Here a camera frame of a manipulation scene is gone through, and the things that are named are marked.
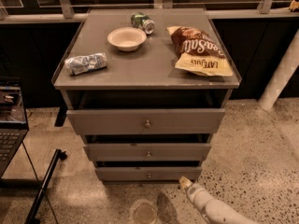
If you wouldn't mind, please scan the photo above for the grey middle drawer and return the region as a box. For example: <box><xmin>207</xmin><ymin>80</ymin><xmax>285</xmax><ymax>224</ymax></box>
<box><xmin>84</xmin><ymin>143</ymin><xmax>211</xmax><ymax>161</ymax></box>

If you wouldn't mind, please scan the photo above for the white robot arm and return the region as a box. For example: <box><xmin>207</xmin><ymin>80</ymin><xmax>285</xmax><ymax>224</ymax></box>
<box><xmin>178</xmin><ymin>176</ymin><xmax>259</xmax><ymax>224</ymax></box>

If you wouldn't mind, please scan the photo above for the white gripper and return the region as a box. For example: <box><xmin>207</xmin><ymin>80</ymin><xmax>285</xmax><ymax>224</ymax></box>
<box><xmin>178</xmin><ymin>176</ymin><xmax>212</xmax><ymax>208</ymax></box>

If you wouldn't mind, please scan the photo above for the metal railing with glass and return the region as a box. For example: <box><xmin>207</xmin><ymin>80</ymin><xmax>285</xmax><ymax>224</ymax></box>
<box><xmin>0</xmin><ymin>0</ymin><xmax>299</xmax><ymax>23</ymax></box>

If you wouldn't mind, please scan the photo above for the white diagonal pole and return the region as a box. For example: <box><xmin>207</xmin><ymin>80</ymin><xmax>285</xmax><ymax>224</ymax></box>
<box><xmin>258</xmin><ymin>29</ymin><xmax>299</xmax><ymax>110</ymax></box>

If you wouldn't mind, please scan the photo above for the grey bottom drawer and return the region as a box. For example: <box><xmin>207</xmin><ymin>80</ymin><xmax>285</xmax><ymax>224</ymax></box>
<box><xmin>95</xmin><ymin>166</ymin><xmax>202</xmax><ymax>182</ymax></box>

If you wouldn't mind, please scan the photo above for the crumpled blue white bag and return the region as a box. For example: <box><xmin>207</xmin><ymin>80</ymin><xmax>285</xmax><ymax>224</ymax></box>
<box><xmin>64</xmin><ymin>52</ymin><xmax>107</xmax><ymax>76</ymax></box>

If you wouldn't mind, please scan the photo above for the brown yellow chip bag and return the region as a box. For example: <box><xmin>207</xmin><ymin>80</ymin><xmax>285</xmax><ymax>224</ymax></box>
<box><xmin>167</xmin><ymin>26</ymin><xmax>233</xmax><ymax>77</ymax></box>

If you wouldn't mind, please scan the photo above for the green soda can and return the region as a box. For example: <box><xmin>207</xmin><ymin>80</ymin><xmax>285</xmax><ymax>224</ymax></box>
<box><xmin>131</xmin><ymin>12</ymin><xmax>155</xmax><ymax>35</ymax></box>

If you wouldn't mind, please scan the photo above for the grey drawer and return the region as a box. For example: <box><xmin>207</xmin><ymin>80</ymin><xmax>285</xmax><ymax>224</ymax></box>
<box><xmin>95</xmin><ymin>166</ymin><xmax>202</xmax><ymax>182</ymax></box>
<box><xmin>84</xmin><ymin>143</ymin><xmax>211</xmax><ymax>161</ymax></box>
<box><xmin>67</xmin><ymin>108</ymin><xmax>224</xmax><ymax>135</ymax></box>

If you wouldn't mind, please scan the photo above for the grey three-drawer cabinet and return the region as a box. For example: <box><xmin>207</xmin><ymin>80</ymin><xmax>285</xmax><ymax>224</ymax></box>
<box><xmin>51</xmin><ymin>7</ymin><xmax>243</xmax><ymax>185</ymax></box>

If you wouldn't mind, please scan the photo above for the grey top drawer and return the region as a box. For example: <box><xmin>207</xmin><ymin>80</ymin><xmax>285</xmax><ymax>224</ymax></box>
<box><xmin>67</xmin><ymin>108</ymin><xmax>224</xmax><ymax>135</ymax></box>

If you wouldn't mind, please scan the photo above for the black laptop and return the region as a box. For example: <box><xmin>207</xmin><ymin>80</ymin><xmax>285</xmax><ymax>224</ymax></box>
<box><xmin>0</xmin><ymin>77</ymin><xmax>29</xmax><ymax>177</ymax></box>

